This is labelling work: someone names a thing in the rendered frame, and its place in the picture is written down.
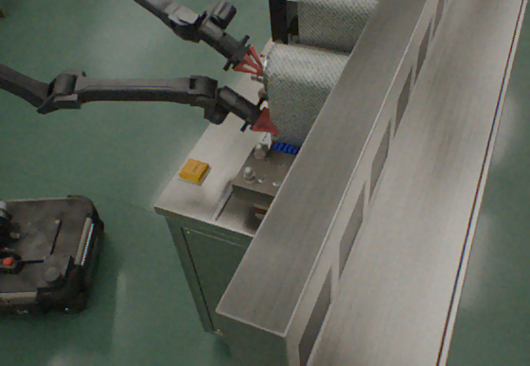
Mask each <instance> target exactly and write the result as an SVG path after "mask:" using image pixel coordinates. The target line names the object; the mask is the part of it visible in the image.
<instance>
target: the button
mask: <svg viewBox="0 0 530 366"><path fill-rule="evenodd" d="M207 170H209V163H205V162H202V161H199V160H196V159H188V160H187V161H186V163H185V165H184V167H183V168H182V169H181V170H180V178H183V179H186V180H189V181H192V182H194V183H200V182H201V180H202V179H203V176H204V175H205V173H206V172H207Z"/></svg>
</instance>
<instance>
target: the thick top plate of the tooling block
mask: <svg viewBox="0 0 530 366"><path fill-rule="evenodd" d="M265 151H266V150H265ZM266 152H267V156H266V157H265V158H264V159H257V158H255V155H254V153H255V147H254V148H253V150H252V151H251V152H250V155H249V157H248V158H247V159H246V161H245V162H244V165H243V166H242V168H241V170H240V171H239V172H238V176H237V177H236V178H235V179H234V181H233V183H232V185H233V194H234V198H235V199H238V200H246V201H249V202H251V203H254V204H257V205H263V206H266V207H270V205H271V204H272V203H273V201H274V197H275V195H276V194H277V192H278V190H279V189H280V186H281V184H282V183H283V182H284V180H285V178H286V176H287V174H288V172H289V170H290V169H291V167H292V163H293V162H294V160H295V159H296V157H297V156H296V155H292V154H289V153H286V152H280V151H276V150H273V149H268V151H266ZM246 166H250V167H251V168H252V169H253V171H254V172H255V175H256V181H255V182H254V183H245V182H244V180H243V177H244V168H245V167H246Z"/></svg>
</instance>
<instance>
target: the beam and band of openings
mask: <svg viewBox="0 0 530 366"><path fill-rule="evenodd" d="M450 3H451V0H379V2H378V3H377V6H376V7H375V9H374V11H373V13H372V14H371V16H370V19H369V21H368V22H367V24H366V26H365V27H364V29H363V33H362V34H361V36H360V38H359V39H358V42H357V44H356V45H355V47H354V48H353V50H352V51H351V55H350V57H349V58H348V60H347V62H346V63H345V66H344V69H343V70H342V72H341V74H340V76H339V77H338V79H337V81H336V82H335V84H334V86H333V89H332V90H331V92H330V94H329V95H328V97H327V101H326V103H325V105H324V106H323V107H322V109H321V112H320V113H319V115H318V117H317V118H316V119H315V123H314V124H313V126H312V128H311V130H310V131H309V135H308V136H307V138H306V140H305V141H304V143H303V147H301V148H300V150H299V152H298V153H297V157H296V159H295V160H294V162H293V163H292V165H291V169H290V170H289V172H288V174H287V176H286V178H285V180H284V182H283V183H282V184H281V186H280V189H279V190H278V192H277V194H276V195H275V197H274V201H273V203H272V204H271V205H270V207H269V209H268V212H267V214H266V216H265V218H264V219H263V220H262V223H261V224H260V226H259V228H258V229H257V231H256V234H255V236H254V238H253V240H252V241H251V243H250V247H248V249H247V251H246V253H245V254H244V257H243V259H242V260H241V261H240V263H239V265H238V269H237V270H236V272H235V274H234V276H233V278H232V280H231V282H230V283H229V285H228V287H227V289H226V291H225V292H224V294H223V295H222V297H221V301H220V303H219V304H218V306H217V307H216V310H215V312H216V315H217V318H218V320H219V324H220V326H221V333H222V337H223V339H224V342H225V343H226V344H229V347H230V350H231V353H232V359H233V361H234V364H235V366H312V364H313V362H314V360H315V358H316V353H317V351H318V349H319V346H320V344H321V342H322V338H323V335H324V334H325V332H326V329H327V323H328V321H329V319H330V317H331V314H332V312H333V307H334V306H335V304H336V302H337V300H338V297H339V295H340V290H341V288H342V286H343V283H344V281H345V277H346V274H347V272H348V270H349V267H350V265H351V260H352V258H353V256H354V253H355V252H356V250H357V246H358V243H359V241H360V239H361V236H362V230H363V229H364V226H365V223H366V222H367V220H368V216H369V213H370V211H371V209H372V206H373V205H374V202H375V198H376V196H377V194H378V192H379V189H380V183H381V182H382V179H383V176H384V175H385V172H386V168H387V166H388V164H389V162H390V159H391V158H392V155H393V151H394V148H395V146H396V144H397V141H398V136H399V135H400V132H401V129H402V128H403V125H404V123H405V118H406V116H407V114H408V112H409V111H410V108H411V104H412V101H413V98H414V97H415V93H416V91H417V87H418V84H419V82H420V81H421V78H422V75H423V74H424V68H425V67H426V64H427V62H428V60H429V57H430V55H431V51H432V50H433V45H434V44H435V41H436V39H437V36H438V32H439V30H440V27H441V26H442V24H443V21H444V19H445V15H446V12H447V10H448V8H449V5H450Z"/></svg>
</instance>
